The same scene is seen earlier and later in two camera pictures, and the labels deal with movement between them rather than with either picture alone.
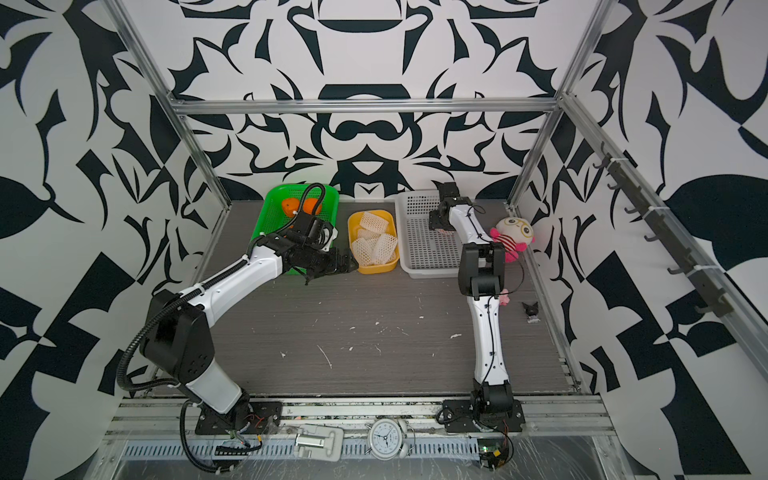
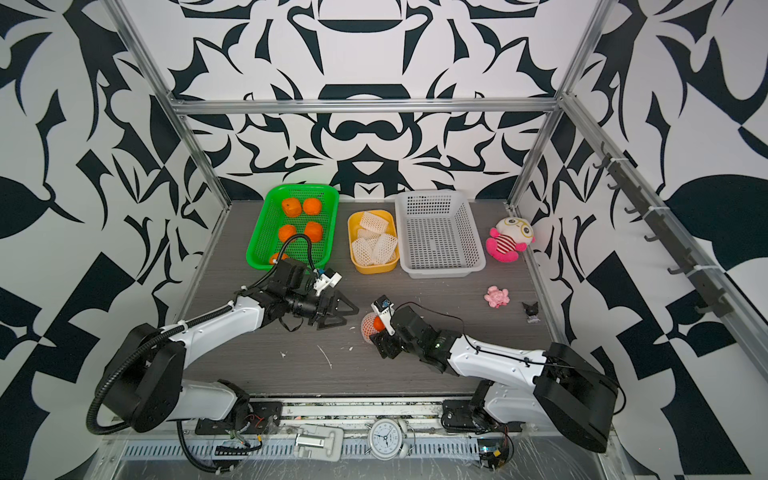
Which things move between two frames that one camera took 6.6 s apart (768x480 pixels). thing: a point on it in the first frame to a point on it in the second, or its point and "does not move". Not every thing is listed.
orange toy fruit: [290, 205] does not move
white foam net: [384, 249] does not move
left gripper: [335, 266] to [336, 312]
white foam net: [364, 251] does not move
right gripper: [434, 220] to [380, 341]
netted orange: [308, 205] does not move
